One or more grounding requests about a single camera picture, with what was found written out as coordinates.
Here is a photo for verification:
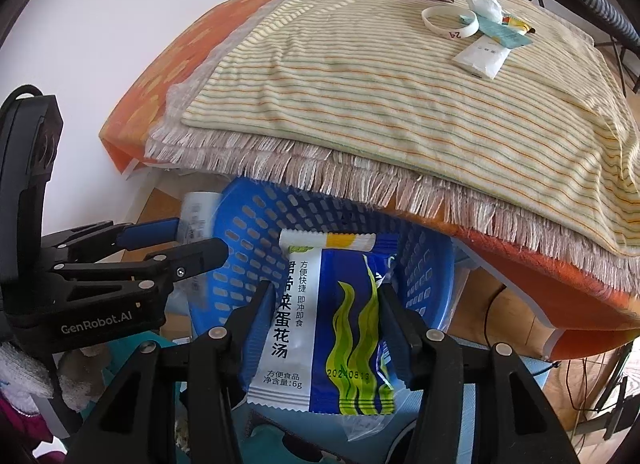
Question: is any long white colourful packet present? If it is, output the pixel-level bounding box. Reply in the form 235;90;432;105
452;31;514;80

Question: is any blue plastic basket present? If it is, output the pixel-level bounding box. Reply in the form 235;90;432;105
181;179;454;336

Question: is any teal sachet packet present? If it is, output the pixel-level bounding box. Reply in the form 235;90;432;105
475;14;535;50

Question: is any white rubber wristband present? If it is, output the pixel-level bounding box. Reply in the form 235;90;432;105
421;5;480;40

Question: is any striped yellow towel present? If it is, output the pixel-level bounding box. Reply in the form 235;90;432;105
181;0;639;256

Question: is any striped pillow on chair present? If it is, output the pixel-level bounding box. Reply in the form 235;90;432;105
576;0;639;49

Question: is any fringed beige blanket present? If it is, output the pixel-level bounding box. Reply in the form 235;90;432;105
145;0;639;294

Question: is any blue seaweed soup packet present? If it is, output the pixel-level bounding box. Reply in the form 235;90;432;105
247;230;398;416

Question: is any orange floral bed sheet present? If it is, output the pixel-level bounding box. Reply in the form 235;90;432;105
100;0;639;360

